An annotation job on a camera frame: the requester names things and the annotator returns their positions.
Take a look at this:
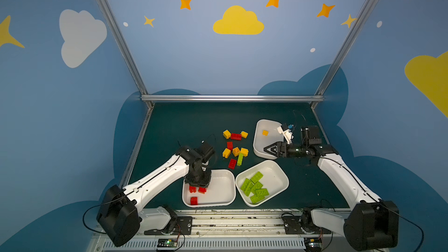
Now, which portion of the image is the green lego large brick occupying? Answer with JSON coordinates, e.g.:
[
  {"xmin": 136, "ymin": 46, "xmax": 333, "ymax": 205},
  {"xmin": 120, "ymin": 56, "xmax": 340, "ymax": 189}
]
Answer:
[{"xmin": 250, "ymin": 171, "xmax": 264, "ymax": 184}]

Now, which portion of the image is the yellow lego hollow brick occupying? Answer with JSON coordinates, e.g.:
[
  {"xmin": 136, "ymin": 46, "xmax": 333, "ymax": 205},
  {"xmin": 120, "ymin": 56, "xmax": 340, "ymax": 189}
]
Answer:
[{"xmin": 232, "ymin": 147, "xmax": 240, "ymax": 157}]

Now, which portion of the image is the green lego brick long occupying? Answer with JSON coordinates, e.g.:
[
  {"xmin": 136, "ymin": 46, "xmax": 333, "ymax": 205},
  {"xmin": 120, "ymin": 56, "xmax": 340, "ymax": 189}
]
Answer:
[{"xmin": 240, "ymin": 178, "xmax": 252, "ymax": 191}]

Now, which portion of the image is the red lego brick long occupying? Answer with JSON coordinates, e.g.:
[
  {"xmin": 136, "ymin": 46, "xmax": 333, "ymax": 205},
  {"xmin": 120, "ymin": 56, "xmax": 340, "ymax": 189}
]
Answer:
[{"xmin": 198, "ymin": 187, "xmax": 207, "ymax": 194}]

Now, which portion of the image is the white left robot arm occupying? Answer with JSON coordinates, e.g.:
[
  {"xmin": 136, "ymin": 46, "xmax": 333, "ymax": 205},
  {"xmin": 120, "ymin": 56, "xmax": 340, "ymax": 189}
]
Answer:
[{"xmin": 96, "ymin": 141, "xmax": 215, "ymax": 247}]

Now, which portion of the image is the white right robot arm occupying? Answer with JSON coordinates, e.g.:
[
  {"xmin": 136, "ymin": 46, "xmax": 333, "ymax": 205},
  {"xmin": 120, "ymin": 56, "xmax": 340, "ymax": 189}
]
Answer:
[{"xmin": 264, "ymin": 125, "xmax": 399, "ymax": 252}]

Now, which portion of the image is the white tray far right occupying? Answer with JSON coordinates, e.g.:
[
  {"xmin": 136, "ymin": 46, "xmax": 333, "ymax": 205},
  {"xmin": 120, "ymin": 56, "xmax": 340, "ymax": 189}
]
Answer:
[{"xmin": 253, "ymin": 119, "xmax": 284, "ymax": 160}]

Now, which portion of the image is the white tray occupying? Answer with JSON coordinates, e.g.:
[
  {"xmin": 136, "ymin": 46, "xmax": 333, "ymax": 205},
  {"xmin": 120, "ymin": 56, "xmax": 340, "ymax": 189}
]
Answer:
[
  {"xmin": 235, "ymin": 160, "xmax": 289, "ymax": 207},
  {"xmin": 253, "ymin": 119, "xmax": 284, "ymax": 160},
  {"xmin": 182, "ymin": 169, "xmax": 236, "ymax": 208}
]

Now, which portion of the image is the white tray left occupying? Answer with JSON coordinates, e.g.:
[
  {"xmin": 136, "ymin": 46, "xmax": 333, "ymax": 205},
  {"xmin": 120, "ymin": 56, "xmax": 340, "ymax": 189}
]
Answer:
[{"xmin": 182, "ymin": 169, "xmax": 236, "ymax": 208}]

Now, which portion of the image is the white tray middle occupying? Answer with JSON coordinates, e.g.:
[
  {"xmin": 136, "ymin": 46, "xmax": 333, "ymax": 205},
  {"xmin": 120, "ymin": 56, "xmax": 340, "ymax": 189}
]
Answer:
[{"xmin": 235, "ymin": 160, "xmax": 289, "ymax": 207}]

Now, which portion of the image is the left controller board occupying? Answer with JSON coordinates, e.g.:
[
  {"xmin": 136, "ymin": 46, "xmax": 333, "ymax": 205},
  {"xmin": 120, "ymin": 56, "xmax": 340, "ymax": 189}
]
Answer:
[{"xmin": 156, "ymin": 239, "xmax": 179, "ymax": 250}]

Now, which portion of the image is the controller board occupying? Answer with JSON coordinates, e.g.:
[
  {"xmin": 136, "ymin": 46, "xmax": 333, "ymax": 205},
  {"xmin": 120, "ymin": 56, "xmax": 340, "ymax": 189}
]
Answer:
[
  {"xmin": 304, "ymin": 238, "xmax": 323, "ymax": 252},
  {"xmin": 156, "ymin": 239, "xmax": 179, "ymax": 250}
]

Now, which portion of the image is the right controller board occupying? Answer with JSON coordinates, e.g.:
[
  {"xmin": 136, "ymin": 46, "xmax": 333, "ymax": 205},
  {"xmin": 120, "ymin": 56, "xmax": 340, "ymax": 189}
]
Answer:
[{"xmin": 304, "ymin": 238, "xmax": 323, "ymax": 252}]

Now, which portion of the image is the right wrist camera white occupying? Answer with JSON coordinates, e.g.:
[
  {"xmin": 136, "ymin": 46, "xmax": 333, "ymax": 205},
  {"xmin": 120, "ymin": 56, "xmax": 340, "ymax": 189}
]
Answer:
[{"xmin": 277, "ymin": 124, "xmax": 294, "ymax": 144}]

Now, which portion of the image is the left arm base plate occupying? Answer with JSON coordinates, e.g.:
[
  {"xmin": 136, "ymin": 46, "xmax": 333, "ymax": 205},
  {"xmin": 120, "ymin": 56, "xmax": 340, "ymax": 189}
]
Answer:
[{"xmin": 143, "ymin": 217, "xmax": 193, "ymax": 236}]

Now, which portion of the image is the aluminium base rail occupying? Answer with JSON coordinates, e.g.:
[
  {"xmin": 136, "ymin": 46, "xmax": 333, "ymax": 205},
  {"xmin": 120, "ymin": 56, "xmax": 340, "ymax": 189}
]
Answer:
[{"xmin": 87, "ymin": 208, "xmax": 353, "ymax": 252}]

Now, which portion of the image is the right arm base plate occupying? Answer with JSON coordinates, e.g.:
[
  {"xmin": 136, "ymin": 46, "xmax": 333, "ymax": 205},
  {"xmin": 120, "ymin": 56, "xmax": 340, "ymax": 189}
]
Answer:
[{"xmin": 281, "ymin": 214, "xmax": 331, "ymax": 235}]

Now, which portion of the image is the aluminium frame back crossbar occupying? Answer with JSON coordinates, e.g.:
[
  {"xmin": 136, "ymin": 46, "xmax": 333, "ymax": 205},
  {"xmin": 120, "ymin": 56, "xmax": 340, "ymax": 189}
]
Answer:
[{"xmin": 141, "ymin": 94, "xmax": 324, "ymax": 103}]

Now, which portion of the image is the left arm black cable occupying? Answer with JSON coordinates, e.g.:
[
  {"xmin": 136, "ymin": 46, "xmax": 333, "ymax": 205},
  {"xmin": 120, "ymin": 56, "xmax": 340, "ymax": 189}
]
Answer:
[{"xmin": 82, "ymin": 202, "xmax": 106, "ymax": 235}]

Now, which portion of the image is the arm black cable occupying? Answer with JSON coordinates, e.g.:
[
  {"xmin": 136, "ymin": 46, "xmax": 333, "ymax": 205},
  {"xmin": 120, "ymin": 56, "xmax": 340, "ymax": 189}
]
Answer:
[
  {"xmin": 82, "ymin": 202, "xmax": 106, "ymax": 235},
  {"xmin": 374, "ymin": 197, "xmax": 425, "ymax": 252}
]

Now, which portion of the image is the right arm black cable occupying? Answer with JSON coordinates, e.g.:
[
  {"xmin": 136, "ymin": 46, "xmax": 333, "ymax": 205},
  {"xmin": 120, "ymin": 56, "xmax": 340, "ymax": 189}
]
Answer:
[{"xmin": 374, "ymin": 197, "xmax": 425, "ymax": 252}]

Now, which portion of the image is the aluminium frame post right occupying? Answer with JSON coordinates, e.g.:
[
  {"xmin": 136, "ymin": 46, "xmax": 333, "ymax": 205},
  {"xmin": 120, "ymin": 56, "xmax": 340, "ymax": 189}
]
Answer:
[{"xmin": 310, "ymin": 0, "xmax": 379, "ymax": 111}]

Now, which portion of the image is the aluminium frame post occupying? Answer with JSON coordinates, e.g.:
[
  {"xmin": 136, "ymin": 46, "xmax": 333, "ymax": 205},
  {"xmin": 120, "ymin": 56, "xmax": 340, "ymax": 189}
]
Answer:
[
  {"xmin": 310, "ymin": 0, "xmax": 379, "ymax": 111},
  {"xmin": 96, "ymin": 0, "xmax": 148, "ymax": 96}
]

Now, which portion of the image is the aluminium frame post left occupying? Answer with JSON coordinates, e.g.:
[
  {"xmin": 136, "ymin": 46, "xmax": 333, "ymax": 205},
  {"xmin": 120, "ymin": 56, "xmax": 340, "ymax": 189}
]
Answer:
[{"xmin": 96, "ymin": 0, "xmax": 148, "ymax": 96}]

